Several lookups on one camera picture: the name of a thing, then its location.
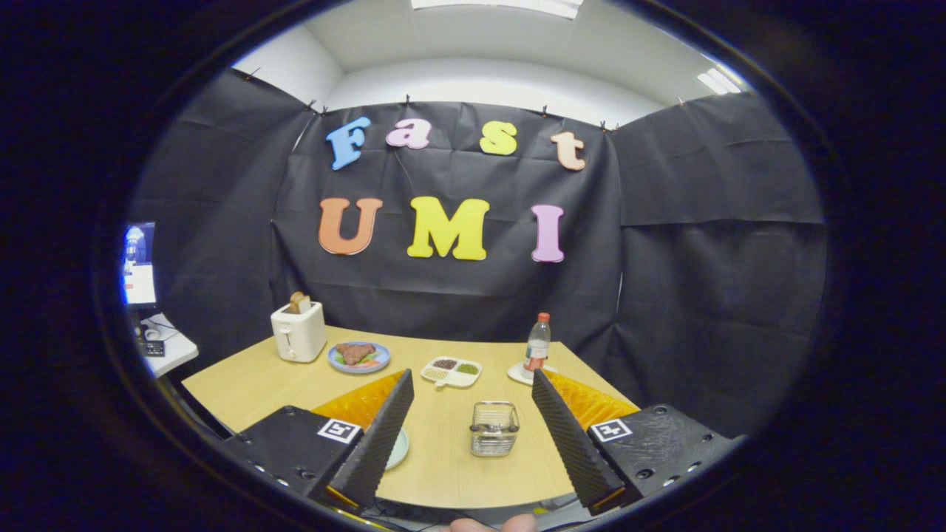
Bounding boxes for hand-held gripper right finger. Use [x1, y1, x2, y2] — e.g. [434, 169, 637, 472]
[531, 368, 743, 516]

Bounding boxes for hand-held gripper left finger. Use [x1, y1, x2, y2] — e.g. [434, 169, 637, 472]
[222, 369, 415, 511]

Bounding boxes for pale green plate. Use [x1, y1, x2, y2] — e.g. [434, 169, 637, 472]
[384, 427, 410, 471]

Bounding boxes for blue plate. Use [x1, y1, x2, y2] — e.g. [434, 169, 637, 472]
[327, 341, 391, 375]

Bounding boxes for green and red vegetables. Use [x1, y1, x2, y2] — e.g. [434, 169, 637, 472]
[334, 347, 385, 369]

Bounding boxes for white coaster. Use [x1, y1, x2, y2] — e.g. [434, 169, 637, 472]
[507, 361, 559, 386]

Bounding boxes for clear water bottle red cap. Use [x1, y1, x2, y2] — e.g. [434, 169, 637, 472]
[523, 312, 552, 380]

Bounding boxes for white divided dish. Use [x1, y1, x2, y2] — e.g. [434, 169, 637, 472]
[421, 356, 483, 390]

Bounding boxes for white toaster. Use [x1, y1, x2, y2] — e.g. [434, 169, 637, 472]
[270, 301, 327, 364]

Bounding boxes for white side table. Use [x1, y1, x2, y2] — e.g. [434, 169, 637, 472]
[137, 312, 200, 379]

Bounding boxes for computer monitor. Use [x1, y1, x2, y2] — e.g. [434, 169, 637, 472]
[122, 222, 158, 308]

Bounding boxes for small ceiling light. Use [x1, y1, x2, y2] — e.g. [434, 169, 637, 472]
[696, 68, 742, 95]

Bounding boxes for long ceiling light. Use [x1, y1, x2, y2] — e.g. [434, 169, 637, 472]
[411, 0, 585, 20]

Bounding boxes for metal wire basket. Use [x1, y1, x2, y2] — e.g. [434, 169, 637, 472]
[470, 400, 521, 457]

